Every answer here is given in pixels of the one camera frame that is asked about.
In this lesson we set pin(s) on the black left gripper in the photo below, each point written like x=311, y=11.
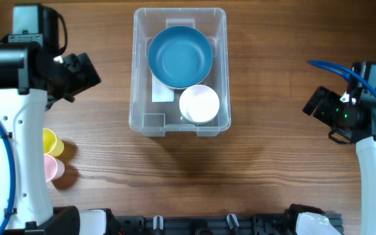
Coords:
x=85, y=73

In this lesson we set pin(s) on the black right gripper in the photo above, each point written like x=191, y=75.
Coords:
x=318, y=104

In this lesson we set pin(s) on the yellow cup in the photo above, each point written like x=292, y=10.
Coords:
x=52, y=144

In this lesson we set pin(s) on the pink cup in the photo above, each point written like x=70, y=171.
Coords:
x=53, y=167

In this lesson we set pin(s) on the dark blue bowl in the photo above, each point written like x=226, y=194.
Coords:
x=180, y=57

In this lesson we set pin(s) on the pink small bowl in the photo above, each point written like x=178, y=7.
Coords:
x=200, y=103

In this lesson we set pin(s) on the mint green small bowl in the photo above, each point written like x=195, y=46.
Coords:
x=198, y=122

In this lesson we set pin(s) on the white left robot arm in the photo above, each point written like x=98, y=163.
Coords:
x=31, y=80

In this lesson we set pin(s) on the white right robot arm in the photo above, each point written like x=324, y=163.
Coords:
x=363, y=136

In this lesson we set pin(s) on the clear plastic storage container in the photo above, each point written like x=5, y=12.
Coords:
x=155, y=119

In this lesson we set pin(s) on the white paper label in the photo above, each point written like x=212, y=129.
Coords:
x=161, y=93

